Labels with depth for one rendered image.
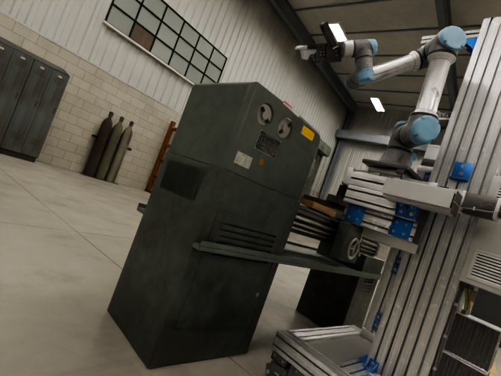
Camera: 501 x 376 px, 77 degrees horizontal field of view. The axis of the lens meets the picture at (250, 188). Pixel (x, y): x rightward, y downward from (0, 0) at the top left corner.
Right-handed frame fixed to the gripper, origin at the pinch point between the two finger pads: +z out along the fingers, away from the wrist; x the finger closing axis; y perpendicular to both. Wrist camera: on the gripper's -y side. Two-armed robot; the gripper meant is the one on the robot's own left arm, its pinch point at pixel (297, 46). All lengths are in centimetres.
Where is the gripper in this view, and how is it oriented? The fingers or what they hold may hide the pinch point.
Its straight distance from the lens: 154.7
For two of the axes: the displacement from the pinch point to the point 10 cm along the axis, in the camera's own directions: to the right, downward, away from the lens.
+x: -0.6, -4.0, 9.1
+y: 0.5, 9.1, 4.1
